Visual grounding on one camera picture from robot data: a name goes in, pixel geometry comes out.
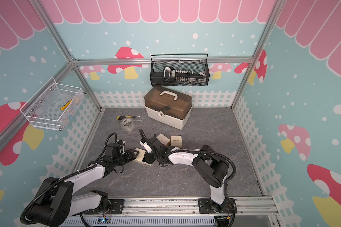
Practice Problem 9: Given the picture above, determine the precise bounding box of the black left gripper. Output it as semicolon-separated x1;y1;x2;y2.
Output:
113;148;139;166

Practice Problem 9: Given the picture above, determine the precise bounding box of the cream drawer-style jewelry box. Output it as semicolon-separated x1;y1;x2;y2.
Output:
134;148;152;166

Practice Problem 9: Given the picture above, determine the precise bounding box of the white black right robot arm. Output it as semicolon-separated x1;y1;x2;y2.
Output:
139;129;236;213

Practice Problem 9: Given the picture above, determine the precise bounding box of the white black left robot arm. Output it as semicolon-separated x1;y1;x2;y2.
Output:
20;132;139;227

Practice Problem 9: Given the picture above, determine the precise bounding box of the cream square gift box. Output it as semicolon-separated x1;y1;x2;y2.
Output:
156;133;171;147

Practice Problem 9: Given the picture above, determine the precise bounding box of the small cream printed gift box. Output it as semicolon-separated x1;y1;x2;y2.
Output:
170;136;182;148

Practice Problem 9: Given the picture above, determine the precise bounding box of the white storage box brown lid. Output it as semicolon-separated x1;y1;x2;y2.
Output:
145;87;192;130

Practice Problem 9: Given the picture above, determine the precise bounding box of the clear packing tape roll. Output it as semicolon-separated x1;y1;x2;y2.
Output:
120;117;135;132

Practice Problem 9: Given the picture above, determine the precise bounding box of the yellow utility knife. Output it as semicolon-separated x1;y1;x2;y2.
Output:
60;99;72;111

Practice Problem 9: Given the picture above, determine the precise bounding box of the socket wrench set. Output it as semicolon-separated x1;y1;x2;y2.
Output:
163;67;207;85

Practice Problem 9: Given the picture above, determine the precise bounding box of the yellow black handled screwdriver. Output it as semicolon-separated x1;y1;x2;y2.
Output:
117;115;140;120

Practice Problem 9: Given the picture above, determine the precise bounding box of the white wire wall basket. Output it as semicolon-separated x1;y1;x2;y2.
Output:
20;78;85;131

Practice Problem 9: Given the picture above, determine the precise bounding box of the black wire wall basket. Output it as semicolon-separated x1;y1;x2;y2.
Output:
150;54;210;87

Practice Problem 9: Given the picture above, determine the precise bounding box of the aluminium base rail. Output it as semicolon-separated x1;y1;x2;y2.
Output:
62;197;283;227

